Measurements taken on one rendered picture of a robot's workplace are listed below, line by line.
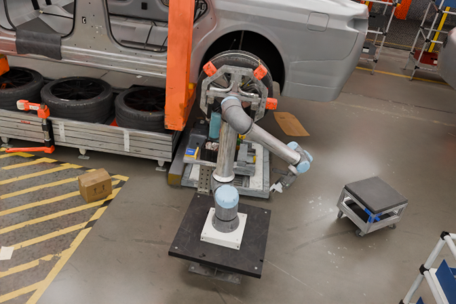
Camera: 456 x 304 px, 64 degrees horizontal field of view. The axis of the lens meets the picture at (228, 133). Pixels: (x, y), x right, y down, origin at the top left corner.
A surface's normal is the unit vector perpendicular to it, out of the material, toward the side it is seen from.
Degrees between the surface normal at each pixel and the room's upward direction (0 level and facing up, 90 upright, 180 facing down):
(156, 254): 0
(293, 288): 0
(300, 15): 90
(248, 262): 0
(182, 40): 90
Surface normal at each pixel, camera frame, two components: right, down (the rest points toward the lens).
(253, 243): 0.12, -0.85
